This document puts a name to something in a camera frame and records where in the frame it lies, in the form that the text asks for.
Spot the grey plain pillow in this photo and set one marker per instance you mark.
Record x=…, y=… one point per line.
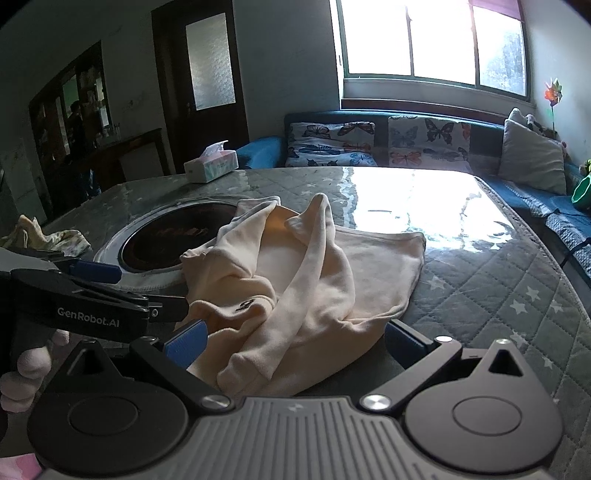
x=530, y=158

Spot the cream sweatshirt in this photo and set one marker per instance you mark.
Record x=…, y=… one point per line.
x=290, y=298

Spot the butterfly cushion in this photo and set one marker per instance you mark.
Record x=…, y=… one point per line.
x=424, y=142
x=347, y=144

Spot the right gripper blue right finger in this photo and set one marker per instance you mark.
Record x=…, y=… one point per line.
x=423, y=361

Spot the left butterfly cushion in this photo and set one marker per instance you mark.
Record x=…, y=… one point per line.
x=347, y=144

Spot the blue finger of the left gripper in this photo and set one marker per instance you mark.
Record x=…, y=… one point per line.
x=89, y=270
x=167, y=308

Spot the white tissue box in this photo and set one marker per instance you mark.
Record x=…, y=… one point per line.
x=216, y=161

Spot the colourful pinwheel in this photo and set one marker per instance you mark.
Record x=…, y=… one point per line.
x=553, y=94

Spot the right butterfly cushion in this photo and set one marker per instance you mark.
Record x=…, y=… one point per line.
x=424, y=142

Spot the dark glass cabinet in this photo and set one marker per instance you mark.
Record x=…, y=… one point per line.
x=69, y=118

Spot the stuffed toys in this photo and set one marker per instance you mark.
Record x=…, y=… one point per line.
x=585, y=168

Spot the blue corner sofa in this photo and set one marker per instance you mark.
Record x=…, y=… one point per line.
x=565, y=230

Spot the green framed window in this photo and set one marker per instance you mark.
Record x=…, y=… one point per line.
x=479, y=44

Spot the crumpled floral cloth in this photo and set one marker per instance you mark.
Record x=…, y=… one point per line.
x=28, y=234

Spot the dark wooden door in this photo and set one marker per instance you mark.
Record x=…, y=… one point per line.
x=198, y=75

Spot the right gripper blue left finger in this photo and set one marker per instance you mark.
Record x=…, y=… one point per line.
x=165, y=363

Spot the green plastic bowl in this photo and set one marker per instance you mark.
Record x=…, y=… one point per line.
x=581, y=197

